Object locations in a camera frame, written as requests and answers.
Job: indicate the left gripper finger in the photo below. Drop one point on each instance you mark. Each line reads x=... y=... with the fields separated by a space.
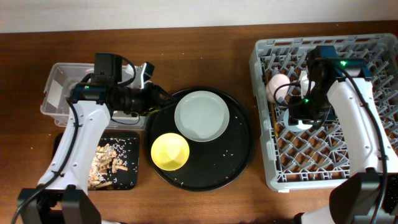
x=158 y=109
x=164 y=95

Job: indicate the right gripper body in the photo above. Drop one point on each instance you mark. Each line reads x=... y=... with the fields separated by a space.
x=313 y=108

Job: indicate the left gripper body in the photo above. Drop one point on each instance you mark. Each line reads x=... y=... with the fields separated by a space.
x=138 y=100

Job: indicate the yellow bowl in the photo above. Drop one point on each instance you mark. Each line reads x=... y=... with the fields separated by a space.
x=170 y=151

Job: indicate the pink cup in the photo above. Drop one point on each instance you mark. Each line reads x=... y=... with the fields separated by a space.
x=275 y=82

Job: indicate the light grey plate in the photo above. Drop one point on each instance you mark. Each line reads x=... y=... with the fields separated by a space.
x=201 y=116

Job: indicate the food scraps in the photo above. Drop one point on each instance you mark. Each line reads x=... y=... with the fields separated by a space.
x=115 y=164

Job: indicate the wooden chopstick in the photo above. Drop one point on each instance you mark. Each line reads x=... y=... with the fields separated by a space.
x=274 y=121

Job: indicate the blue cup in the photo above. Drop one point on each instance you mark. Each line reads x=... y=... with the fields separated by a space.
x=294 y=125

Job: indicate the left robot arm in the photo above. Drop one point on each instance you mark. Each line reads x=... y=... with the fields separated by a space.
x=58 y=197

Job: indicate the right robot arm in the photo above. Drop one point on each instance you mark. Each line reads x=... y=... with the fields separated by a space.
x=344 y=86

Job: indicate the grey dishwasher rack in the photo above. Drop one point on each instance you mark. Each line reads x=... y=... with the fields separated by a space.
x=318 y=159

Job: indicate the black rectangular tray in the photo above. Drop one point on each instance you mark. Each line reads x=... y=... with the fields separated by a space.
x=81 y=172

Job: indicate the clear plastic bin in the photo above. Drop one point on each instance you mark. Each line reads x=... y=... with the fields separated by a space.
x=62 y=79

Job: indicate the round black tray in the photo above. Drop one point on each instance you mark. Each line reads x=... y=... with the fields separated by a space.
x=211 y=165

